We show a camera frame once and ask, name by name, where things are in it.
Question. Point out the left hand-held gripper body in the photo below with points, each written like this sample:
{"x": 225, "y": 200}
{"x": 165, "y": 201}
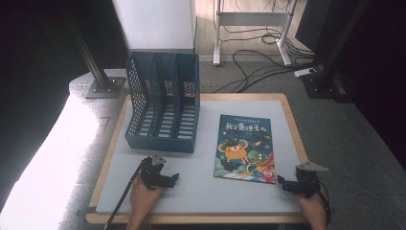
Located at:
{"x": 152, "y": 174}

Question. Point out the white metal stand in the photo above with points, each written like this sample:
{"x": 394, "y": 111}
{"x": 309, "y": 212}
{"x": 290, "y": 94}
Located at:
{"x": 252, "y": 18}

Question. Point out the colourful children's picture book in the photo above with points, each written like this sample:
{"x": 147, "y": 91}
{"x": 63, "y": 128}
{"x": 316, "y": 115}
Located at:
{"x": 244, "y": 150}

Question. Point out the black metal stand with base plate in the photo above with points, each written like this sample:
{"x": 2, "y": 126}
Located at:
{"x": 95, "y": 70}

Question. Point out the person's right hand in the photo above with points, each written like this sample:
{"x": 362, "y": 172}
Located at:
{"x": 311, "y": 206}

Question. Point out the person's left hand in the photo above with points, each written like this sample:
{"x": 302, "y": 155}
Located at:
{"x": 143, "y": 198}

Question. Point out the white upright panel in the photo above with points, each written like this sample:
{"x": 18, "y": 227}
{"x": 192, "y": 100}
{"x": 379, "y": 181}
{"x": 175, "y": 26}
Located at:
{"x": 156, "y": 22}

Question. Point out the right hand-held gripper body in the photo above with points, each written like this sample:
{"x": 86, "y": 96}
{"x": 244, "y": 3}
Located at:
{"x": 308, "y": 182}

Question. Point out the white power strip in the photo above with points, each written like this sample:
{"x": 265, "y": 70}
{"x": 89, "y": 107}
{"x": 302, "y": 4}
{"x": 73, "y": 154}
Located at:
{"x": 304, "y": 72}

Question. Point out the blue plastic file rack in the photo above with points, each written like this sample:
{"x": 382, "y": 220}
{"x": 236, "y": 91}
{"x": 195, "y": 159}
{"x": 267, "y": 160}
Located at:
{"x": 166, "y": 140}

